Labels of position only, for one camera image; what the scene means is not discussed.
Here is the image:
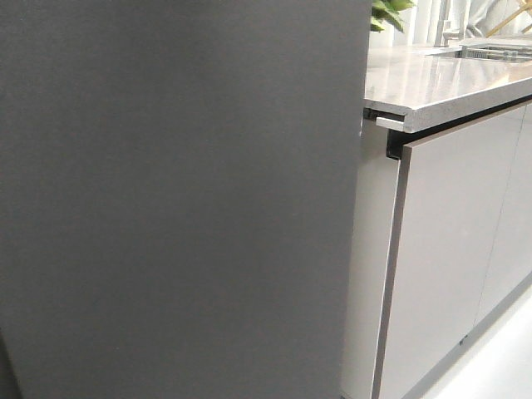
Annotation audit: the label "dark grey fridge door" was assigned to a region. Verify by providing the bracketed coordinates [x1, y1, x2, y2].
[1, 1, 371, 398]

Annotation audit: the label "grey cabinet door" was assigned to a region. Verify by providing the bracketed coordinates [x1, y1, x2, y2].
[379, 107, 525, 398]
[477, 105, 531, 321]

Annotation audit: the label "white cabinet side panel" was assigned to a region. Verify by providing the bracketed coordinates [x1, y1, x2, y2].
[340, 120, 399, 398]

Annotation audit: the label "grey stone countertop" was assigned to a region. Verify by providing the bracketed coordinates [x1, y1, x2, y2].
[364, 45, 531, 133]

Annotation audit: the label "green plant leaves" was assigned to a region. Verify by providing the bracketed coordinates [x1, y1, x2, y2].
[371, 0, 416, 33]

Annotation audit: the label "steel kitchen faucet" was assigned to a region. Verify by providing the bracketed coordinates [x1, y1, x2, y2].
[434, 0, 463, 47]

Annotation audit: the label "steel sink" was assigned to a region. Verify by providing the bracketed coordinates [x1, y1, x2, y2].
[427, 34, 532, 62]

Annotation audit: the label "wooden rack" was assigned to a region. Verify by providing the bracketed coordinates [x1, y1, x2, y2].
[485, 3, 531, 37]

